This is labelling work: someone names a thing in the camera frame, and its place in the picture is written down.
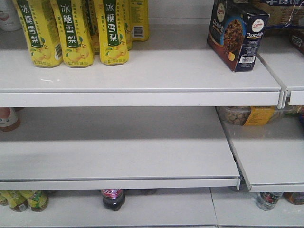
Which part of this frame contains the clear water bottle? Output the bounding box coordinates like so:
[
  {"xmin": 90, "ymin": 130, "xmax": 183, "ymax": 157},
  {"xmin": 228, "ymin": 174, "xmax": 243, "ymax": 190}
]
[{"xmin": 256, "ymin": 192, "xmax": 283, "ymax": 211}]

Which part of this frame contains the dark cola bottle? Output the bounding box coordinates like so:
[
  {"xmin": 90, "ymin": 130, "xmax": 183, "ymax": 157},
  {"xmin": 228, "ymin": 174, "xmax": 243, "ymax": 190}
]
[{"xmin": 101, "ymin": 189, "xmax": 125, "ymax": 211}]

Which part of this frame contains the Chocofello cookie box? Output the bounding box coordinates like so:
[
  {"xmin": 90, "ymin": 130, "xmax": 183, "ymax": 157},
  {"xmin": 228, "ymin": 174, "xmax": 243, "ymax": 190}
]
[{"xmin": 207, "ymin": 0, "xmax": 270, "ymax": 72}]

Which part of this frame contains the white bottle top left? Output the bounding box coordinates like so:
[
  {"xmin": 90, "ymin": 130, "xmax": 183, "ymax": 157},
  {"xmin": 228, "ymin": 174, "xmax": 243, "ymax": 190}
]
[{"xmin": 0, "ymin": 0, "xmax": 22, "ymax": 32}]

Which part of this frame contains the white store shelf unit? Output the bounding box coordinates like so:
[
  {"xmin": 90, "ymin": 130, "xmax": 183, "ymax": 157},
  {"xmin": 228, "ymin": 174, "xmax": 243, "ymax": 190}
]
[{"xmin": 0, "ymin": 0, "xmax": 304, "ymax": 228}]

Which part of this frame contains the red snack package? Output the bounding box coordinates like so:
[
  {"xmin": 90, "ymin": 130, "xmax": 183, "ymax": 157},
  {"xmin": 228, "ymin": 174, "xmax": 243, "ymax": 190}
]
[{"xmin": 289, "ymin": 29, "xmax": 304, "ymax": 54}]

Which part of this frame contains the biscuit package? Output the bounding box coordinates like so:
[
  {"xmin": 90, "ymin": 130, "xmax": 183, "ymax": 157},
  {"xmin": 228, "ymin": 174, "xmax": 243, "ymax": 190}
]
[{"xmin": 250, "ymin": 0, "xmax": 304, "ymax": 36}]

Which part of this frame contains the clear nut snack tub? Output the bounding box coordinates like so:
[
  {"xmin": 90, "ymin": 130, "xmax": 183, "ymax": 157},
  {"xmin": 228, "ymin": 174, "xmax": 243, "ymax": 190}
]
[{"xmin": 216, "ymin": 106, "xmax": 285, "ymax": 126}]

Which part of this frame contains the brown drink bottle right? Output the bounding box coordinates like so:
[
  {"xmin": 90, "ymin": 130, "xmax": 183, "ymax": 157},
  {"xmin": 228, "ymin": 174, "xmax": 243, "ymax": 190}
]
[{"xmin": 284, "ymin": 192, "xmax": 304, "ymax": 205}]

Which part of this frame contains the yellow pear drink bottle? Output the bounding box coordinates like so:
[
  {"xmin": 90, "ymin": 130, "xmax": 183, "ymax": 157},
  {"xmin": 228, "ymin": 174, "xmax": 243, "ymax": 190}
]
[
  {"xmin": 129, "ymin": 0, "xmax": 150, "ymax": 42},
  {"xmin": 94, "ymin": 0, "xmax": 129, "ymax": 66},
  {"xmin": 13, "ymin": 0, "xmax": 63, "ymax": 68},
  {"xmin": 50, "ymin": 0, "xmax": 95, "ymax": 68}
]

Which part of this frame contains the brown tea bottle left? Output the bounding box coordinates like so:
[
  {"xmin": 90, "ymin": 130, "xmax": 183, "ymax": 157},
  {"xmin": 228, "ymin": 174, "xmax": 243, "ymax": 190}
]
[{"xmin": 0, "ymin": 107, "xmax": 20, "ymax": 132}]

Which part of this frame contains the green tea bottle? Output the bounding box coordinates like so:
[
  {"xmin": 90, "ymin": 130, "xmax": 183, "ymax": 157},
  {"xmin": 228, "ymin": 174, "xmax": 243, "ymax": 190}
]
[
  {"xmin": 20, "ymin": 190, "xmax": 49, "ymax": 212},
  {"xmin": 0, "ymin": 190, "xmax": 28, "ymax": 212}
]

